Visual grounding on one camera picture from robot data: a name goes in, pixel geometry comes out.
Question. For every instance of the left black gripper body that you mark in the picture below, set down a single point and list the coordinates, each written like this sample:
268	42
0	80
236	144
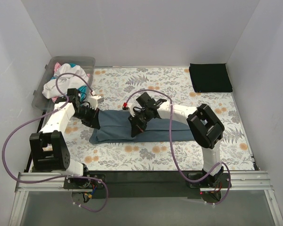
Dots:
89	117

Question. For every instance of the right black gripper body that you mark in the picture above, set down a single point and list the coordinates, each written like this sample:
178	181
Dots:
136	124

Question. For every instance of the blue grey t shirt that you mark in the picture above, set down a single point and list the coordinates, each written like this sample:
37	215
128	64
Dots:
116	128

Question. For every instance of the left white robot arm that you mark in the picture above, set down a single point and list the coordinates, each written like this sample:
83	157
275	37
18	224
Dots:
49	150

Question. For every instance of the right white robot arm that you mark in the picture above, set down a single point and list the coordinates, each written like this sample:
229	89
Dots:
205	126

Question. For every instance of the floral table mat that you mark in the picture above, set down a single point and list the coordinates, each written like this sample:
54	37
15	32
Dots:
116	85

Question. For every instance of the white t shirt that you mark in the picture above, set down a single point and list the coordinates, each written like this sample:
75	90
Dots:
66	80

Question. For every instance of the clear plastic bin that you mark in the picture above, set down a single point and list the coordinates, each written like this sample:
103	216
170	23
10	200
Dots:
86	63

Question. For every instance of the folded black t shirt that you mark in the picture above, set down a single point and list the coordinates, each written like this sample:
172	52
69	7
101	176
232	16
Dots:
208	78

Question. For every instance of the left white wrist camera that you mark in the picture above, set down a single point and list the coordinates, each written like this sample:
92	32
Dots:
95	100

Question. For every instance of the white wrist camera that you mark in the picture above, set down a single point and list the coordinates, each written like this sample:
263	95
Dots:
95	100
129	108

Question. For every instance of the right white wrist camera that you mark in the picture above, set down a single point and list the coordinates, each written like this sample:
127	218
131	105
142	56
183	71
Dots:
129	108

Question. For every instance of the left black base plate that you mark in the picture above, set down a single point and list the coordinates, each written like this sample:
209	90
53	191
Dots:
93	181

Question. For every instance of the aluminium frame rail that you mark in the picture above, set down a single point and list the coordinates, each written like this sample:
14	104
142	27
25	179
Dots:
149	198

